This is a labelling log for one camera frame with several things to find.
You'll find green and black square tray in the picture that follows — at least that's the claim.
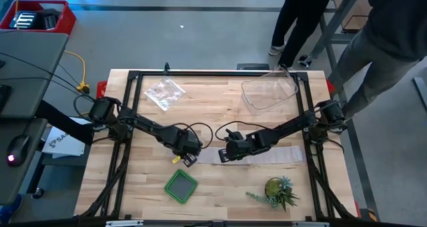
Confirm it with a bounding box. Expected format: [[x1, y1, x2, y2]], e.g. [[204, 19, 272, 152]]
[[163, 168, 199, 205]]

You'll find potted succulent plant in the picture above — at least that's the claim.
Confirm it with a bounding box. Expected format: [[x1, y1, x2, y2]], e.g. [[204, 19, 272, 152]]
[[246, 176, 300, 214]]

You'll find clear plastic bag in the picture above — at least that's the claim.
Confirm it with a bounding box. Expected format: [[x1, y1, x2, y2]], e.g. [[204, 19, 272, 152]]
[[143, 76, 186, 112]]

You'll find clear plastic bin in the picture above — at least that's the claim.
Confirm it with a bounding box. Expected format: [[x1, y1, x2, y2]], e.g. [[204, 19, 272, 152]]
[[240, 65, 300, 116]]

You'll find black caster wheel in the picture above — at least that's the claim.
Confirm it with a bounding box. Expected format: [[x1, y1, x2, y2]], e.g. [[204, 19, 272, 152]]
[[31, 186, 45, 200], [298, 54, 314, 68]]

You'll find white printed paper sheet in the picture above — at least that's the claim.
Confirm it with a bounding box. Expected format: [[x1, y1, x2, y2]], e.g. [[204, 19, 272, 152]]
[[41, 116, 87, 160]]

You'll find black desk support bar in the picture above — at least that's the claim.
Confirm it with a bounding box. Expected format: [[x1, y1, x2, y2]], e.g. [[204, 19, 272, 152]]
[[35, 99, 96, 146]]

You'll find person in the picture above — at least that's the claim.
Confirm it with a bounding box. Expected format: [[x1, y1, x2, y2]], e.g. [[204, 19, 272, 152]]
[[328, 0, 427, 121], [268, 0, 334, 71]]

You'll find orange and black block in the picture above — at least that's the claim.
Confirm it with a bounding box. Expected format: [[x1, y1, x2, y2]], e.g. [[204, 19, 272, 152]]
[[362, 207, 380, 223]]

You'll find black computer mouse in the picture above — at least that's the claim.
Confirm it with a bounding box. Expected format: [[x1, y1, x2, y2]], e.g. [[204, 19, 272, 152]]
[[5, 134, 31, 168]]

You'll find red plastic crate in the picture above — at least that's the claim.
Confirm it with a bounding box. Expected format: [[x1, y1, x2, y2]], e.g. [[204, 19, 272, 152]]
[[0, 0, 77, 35]]

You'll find grey desk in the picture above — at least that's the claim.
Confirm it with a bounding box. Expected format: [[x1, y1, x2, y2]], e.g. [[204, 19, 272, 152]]
[[0, 29, 70, 207]]

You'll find black box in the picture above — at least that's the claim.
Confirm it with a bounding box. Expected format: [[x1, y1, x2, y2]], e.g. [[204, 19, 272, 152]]
[[35, 8, 62, 31]]

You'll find grey metal bar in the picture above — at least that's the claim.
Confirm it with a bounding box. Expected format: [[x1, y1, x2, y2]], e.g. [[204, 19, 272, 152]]
[[412, 76, 427, 114]]

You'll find black device with white stripes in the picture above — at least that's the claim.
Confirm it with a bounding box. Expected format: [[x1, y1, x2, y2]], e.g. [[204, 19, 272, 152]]
[[9, 11, 37, 30]]

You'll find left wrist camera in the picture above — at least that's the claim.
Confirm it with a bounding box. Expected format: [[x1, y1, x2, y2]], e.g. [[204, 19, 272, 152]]
[[183, 152, 199, 168]]

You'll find black right camera cable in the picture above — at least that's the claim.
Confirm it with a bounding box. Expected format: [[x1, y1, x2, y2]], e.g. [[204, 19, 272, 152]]
[[215, 120, 278, 142]]

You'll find black camera cable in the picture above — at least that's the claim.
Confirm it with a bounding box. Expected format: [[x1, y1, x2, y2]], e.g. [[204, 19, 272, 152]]
[[173, 122, 214, 150], [215, 120, 278, 142]]

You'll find black left camera cable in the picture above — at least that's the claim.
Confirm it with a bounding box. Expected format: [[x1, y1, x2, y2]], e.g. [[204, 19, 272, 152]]
[[173, 122, 214, 150]]

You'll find black aluminium table frame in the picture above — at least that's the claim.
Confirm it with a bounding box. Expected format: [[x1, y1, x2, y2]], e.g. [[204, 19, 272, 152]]
[[79, 69, 358, 221]]

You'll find silver bracket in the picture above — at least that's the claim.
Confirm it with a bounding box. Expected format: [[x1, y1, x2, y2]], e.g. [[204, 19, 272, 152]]
[[292, 221, 330, 227], [105, 220, 144, 227]]

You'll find yellow power cable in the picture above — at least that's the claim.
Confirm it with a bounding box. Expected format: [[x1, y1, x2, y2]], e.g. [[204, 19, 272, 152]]
[[64, 49, 91, 91]]

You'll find black wire rack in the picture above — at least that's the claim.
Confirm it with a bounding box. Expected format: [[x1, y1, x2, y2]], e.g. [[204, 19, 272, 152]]
[[340, 14, 368, 34]]

